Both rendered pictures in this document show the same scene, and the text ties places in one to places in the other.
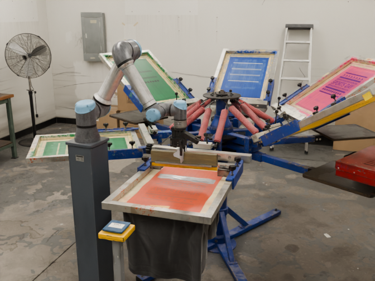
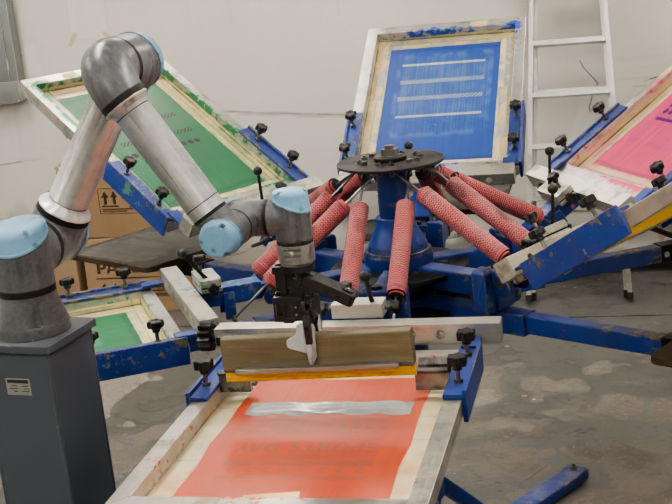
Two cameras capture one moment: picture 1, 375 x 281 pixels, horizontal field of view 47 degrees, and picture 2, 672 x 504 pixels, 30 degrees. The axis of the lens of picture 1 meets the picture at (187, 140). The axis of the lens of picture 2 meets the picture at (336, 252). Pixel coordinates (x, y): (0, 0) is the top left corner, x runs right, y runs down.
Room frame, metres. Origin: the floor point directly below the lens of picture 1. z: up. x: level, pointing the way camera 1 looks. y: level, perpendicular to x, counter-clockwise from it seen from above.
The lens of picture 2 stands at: (-0.04, 0.11, 1.95)
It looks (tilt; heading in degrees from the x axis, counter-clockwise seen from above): 15 degrees down; 357
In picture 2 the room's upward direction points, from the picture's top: 6 degrees counter-clockwise
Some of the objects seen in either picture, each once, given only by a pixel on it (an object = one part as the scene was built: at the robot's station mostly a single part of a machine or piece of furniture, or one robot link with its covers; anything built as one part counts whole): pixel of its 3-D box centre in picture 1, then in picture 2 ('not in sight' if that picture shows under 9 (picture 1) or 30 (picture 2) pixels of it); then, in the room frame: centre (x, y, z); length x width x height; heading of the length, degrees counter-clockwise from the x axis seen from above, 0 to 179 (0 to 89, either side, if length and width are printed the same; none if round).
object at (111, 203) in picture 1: (179, 184); (313, 426); (2.34, 0.05, 0.97); 0.79 x 0.58 x 0.04; 163
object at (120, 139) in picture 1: (105, 132); (72, 306); (3.15, 0.62, 1.05); 1.08 x 0.61 x 0.23; 103
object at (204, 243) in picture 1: (210, 229); not in sight; (2.22, -0.13, 0.74); 0.46 x 0.04 x 0.42; 163
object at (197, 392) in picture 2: (150, 165); (218, 383); (2.65, 0.24, 0.98); 0.30 x 0.05 x 0.07; 163
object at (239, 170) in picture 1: (234, 174); (464, 379); (2.48, -0.29, 0.98); 0.30 x 0.05 x 0.07; 163
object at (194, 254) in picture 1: (162, 245); not in sight; (2.06, 0.14, 0.74); 0.45 x 0.03 x 0.43; 73
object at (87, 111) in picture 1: (86, 112); (23, 252); (2.48, 0.59, 1.37); 0.13 x 0.12 x 0.14; 161
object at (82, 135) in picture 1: (86, 131); (30, 307); (2.47, 0.60, 1.25); 0.15 x 0.15 x 0.10
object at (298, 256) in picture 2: (179, 123); (296, 253); (2.42, 0.04, 1.31); 0.08 x 0.08 x 0.05
